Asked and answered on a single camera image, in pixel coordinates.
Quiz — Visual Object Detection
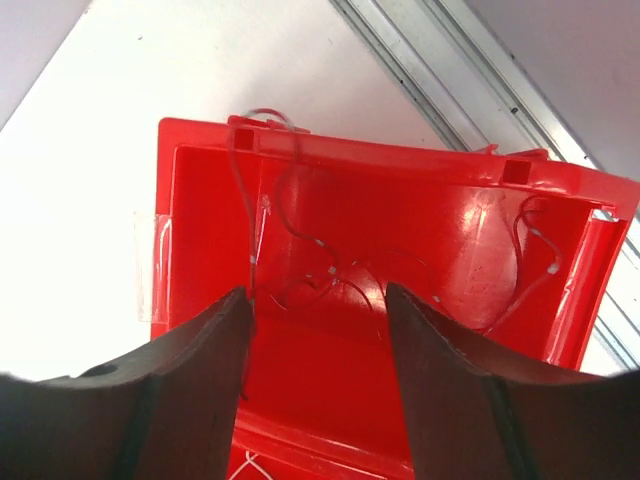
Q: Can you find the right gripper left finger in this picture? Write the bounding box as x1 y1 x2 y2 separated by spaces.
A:
1 287 253 479

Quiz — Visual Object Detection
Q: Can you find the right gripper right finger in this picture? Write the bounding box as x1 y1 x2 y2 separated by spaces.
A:
385 284 639 479

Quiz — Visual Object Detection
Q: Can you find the thin white wire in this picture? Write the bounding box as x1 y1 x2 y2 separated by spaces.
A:
232 449 274 480

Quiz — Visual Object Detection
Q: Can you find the red plastic bin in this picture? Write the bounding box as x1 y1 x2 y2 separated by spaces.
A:
152 116 639 479

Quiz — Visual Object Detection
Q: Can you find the right aluminium frame post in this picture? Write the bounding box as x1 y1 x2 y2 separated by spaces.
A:
329 0 640 371

